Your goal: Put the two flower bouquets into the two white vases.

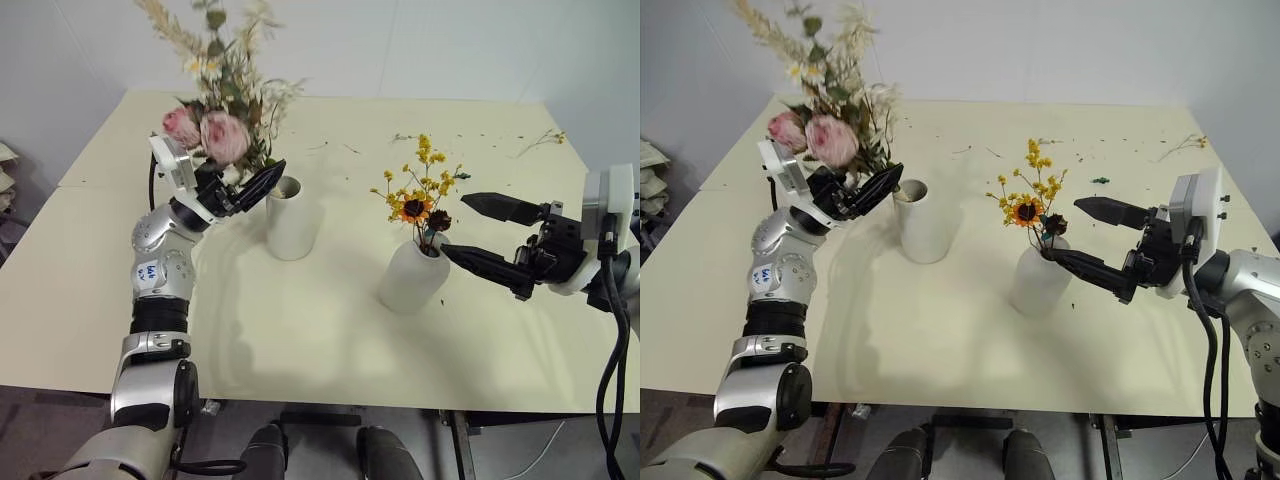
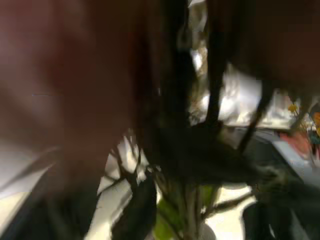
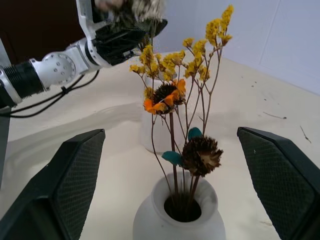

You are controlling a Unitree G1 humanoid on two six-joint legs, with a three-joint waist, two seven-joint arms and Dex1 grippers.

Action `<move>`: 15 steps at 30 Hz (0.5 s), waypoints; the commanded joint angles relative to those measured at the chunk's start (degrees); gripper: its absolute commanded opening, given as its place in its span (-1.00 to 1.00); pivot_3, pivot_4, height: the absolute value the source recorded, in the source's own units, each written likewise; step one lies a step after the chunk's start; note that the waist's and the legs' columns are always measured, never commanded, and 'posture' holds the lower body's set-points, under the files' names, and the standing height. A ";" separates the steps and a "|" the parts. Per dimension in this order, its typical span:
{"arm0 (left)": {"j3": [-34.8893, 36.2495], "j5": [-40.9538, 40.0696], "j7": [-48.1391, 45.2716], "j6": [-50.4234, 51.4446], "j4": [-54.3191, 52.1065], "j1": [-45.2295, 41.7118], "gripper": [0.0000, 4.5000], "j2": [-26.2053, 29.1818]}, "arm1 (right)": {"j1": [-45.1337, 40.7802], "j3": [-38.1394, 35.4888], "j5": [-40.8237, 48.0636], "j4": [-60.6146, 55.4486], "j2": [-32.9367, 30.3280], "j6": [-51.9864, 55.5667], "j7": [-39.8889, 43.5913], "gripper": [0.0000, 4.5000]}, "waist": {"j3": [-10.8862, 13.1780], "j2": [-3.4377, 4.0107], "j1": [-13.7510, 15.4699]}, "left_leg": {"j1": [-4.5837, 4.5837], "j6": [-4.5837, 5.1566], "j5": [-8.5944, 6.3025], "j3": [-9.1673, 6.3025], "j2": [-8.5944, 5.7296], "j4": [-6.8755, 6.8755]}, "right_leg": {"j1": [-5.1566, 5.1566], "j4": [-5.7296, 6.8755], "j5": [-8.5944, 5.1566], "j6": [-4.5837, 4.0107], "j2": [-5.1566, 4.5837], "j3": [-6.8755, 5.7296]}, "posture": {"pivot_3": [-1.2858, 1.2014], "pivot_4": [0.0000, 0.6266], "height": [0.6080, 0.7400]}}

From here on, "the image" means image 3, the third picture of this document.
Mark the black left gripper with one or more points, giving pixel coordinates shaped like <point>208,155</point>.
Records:
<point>112,47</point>

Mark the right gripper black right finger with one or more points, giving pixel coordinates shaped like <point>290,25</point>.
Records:
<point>280,175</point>

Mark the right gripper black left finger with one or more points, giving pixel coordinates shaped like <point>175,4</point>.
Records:
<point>62,180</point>

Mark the beige dried flower bouquet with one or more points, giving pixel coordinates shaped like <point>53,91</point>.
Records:
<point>147,8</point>

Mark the small dry twig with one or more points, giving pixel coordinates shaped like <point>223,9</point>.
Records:
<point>273,115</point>
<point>305,135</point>

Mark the yellow and orange dried bouquet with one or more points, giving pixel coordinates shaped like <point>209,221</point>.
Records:
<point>201,155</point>

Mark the round white ceramic vase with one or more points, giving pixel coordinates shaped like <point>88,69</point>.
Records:
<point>150,221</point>

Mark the tall white ceramic vase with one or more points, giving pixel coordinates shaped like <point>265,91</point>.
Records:
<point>160,136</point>

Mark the dark brown panel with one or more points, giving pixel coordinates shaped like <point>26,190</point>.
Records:
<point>37,25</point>

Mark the grey upright post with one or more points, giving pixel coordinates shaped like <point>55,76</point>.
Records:
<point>3,140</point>

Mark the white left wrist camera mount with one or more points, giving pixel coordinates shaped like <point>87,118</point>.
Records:
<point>86,20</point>

